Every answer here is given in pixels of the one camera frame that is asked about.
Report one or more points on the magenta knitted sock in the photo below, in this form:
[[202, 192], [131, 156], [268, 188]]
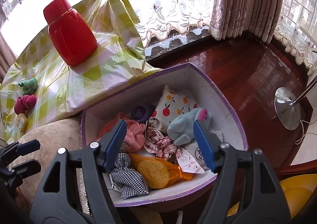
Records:
[[24, 103]]

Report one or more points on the red thermos jug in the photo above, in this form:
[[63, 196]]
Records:
[[69, 33]]

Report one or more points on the green checked plastic tablecloth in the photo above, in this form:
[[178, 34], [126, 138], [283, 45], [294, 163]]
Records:
[[118, 61]]

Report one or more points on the beige velvet armrest cushion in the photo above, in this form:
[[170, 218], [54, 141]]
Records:
[[52, 136]]

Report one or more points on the grey drawstring pouch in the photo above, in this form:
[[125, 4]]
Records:
[[193, 149]]

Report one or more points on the orange mesh bag with sponge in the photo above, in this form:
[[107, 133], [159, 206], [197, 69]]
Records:
[[158, 173]]

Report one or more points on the yellow white sponge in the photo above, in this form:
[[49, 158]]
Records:
[[22, 122]]

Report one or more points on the green knitted cloth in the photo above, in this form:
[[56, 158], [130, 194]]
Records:
[[28, 86]]

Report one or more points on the chrome floor lamp base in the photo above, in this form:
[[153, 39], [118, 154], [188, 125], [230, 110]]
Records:
[[287, 106]]

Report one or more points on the fruit print fabric pouch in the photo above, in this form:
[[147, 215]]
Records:
[[171, 105]]

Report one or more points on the salmon pink fleece pouch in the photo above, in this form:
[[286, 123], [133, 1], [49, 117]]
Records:
[[134, 138]]

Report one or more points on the black white gingham pouch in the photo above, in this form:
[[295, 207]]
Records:
[[128, 181]]

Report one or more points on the light blue plush elephant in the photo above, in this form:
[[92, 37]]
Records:
[[180, 130]]

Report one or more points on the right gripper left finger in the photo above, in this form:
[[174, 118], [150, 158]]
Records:
[[57, 198]]

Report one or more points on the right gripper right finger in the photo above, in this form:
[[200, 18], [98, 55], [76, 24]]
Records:
[[262, 201]]

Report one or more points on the red floral white cloth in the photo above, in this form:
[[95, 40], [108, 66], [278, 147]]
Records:
[[163, 147]]

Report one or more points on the purple knitted ball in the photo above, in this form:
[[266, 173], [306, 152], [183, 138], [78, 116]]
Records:
[[142, 112]]

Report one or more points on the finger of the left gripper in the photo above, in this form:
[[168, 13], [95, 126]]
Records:
[[16, 149], [14, 177]]

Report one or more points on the purple white storage box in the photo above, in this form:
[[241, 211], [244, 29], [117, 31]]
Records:
[[189, 80]]

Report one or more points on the pink curtain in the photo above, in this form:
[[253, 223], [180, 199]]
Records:
[[230, 17]]

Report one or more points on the yellow plastic bag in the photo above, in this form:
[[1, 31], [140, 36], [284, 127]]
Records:
[[298, 190]]

